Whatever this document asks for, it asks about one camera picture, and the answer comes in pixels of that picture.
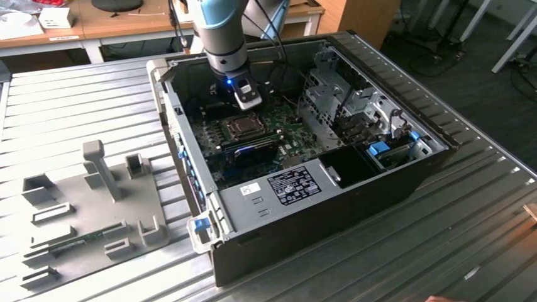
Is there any silver CPU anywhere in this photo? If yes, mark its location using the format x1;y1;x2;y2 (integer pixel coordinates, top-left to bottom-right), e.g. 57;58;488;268
233;118;257;133

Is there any metal socket cover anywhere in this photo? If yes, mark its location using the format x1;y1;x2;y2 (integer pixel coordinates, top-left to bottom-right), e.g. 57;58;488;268
228;113;266;141

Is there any green motherboard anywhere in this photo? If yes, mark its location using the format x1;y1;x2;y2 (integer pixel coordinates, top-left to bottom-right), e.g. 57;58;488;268
189;94;337;189

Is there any black graphics card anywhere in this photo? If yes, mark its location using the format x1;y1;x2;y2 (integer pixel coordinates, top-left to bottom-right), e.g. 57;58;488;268
229;141;281;169

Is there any silver perforated drive cage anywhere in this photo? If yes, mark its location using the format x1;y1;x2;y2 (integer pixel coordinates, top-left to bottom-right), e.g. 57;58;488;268
298;67;353;148

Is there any pale blue teach pendant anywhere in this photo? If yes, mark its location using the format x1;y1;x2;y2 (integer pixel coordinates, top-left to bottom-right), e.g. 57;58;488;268
268;0;292;35

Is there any wooden desk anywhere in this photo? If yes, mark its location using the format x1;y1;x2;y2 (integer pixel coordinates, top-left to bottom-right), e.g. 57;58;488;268
77;0;326;64
0;0;86;59

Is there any small white sticker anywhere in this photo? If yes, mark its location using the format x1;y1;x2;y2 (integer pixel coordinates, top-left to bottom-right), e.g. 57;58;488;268
238;182;261;197

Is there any black white rating label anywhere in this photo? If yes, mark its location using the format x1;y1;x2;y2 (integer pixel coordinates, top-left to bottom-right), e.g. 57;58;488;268
266;165;324;206

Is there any black round object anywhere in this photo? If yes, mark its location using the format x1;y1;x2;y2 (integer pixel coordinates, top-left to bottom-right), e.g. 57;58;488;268
90;0;144;13

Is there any grey power supply unit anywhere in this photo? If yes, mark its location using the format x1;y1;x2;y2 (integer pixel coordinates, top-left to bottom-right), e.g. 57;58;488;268
216;158;344;235

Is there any wooden cabinet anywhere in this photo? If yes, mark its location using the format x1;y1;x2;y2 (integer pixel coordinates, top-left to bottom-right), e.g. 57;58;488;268
318;0;400;50

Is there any hard disk in blue carrier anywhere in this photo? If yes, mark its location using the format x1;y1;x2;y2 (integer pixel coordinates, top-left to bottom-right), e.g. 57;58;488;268
364;140;416;171

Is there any white cardboard box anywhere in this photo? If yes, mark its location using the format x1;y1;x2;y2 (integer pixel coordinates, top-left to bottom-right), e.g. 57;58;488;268
37;8;76;30

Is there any grey parts rack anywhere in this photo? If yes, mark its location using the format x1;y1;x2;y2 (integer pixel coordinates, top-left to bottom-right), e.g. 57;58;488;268
18;139;173;292

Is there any black PC case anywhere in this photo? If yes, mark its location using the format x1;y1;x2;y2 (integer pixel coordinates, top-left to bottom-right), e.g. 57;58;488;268
144;30;464;288

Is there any black wheeled stand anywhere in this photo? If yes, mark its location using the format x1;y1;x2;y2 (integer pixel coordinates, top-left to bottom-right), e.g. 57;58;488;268
389;0;470;64

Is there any green RAM stick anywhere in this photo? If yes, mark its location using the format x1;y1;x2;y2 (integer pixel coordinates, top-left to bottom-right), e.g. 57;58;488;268
49;230;106;254

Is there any white table leg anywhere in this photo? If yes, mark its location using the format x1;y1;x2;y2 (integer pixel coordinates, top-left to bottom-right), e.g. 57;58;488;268
458;0;490;43
490;18;537;74

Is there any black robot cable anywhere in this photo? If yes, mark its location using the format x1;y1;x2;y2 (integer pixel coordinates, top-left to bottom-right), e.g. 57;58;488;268
166;0;194;54

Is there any black wire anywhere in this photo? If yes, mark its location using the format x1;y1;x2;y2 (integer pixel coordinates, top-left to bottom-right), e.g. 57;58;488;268
388;108;413;140

